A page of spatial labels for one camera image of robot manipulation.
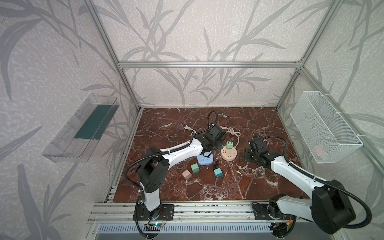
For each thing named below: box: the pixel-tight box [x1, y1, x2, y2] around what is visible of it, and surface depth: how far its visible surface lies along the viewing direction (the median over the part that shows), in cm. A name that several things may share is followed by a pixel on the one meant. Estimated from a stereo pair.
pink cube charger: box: [182, 169, 192, 179], surface depth 86 cm
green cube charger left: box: [191, 163, 200, 173], surface depth 88 cm
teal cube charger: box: [214, 168, 223, 178], surface depth 87 cm
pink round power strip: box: [221, 145, 238, 161], surface depth 95 cm
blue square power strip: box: [197, 152, 214, 166], surface depth 91 cm
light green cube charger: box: [226, 141, 234, 149], surface depth 93 cm
